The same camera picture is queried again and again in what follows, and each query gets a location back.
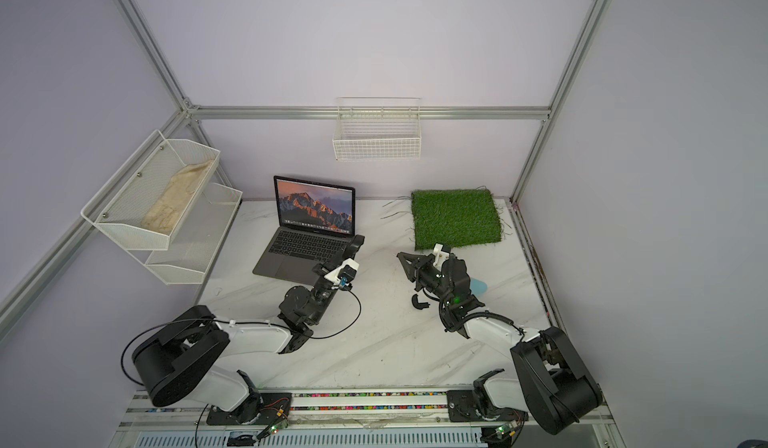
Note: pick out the black mouse battery cover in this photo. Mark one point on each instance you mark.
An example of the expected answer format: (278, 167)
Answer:
(419, 304)

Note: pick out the white lower mesh shelf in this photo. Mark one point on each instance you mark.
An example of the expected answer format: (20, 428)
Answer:
(192, 252)

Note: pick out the light blue toy trowel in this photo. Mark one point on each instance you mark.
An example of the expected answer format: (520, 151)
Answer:
(478, 287)

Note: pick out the white mesh shelf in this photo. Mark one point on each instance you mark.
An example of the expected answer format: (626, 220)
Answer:
(192, 252)
(120, 205)

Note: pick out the grey laptop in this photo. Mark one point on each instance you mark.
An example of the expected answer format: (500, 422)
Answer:
(315, 221)

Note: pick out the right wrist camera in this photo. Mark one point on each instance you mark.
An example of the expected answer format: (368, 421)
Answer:
(441, 254)

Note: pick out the aluminium front rail frame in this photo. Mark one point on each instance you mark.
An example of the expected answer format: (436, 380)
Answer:
(375, 417)

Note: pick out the beige cloth in shelf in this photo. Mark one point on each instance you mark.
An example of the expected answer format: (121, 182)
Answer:
(166, 212)

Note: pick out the white upper mesh shelf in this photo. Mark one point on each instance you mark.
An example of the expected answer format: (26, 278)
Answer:
(120, 205)

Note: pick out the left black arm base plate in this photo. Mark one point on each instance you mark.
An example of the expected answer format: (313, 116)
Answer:
(262, 409)

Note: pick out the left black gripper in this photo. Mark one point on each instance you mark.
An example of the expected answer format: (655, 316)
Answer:
(336, 262)

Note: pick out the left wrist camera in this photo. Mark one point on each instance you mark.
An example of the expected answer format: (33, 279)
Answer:
(342, 277)

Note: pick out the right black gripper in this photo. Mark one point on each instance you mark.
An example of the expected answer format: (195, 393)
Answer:
(418, 272)

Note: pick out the white wire wall basket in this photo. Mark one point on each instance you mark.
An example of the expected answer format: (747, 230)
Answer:
(377, 129)

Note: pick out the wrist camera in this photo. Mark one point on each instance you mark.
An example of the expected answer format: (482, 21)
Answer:
(342, 277)
(441, 254)

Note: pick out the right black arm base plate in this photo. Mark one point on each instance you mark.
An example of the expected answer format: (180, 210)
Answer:
(474, 406)

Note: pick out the green artificial grass mat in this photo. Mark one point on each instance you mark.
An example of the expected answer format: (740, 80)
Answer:
(458, 218)

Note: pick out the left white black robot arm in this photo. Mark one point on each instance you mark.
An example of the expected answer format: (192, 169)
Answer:
(179, 360)

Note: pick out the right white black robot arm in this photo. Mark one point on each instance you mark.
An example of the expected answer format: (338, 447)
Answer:
(550, 383)

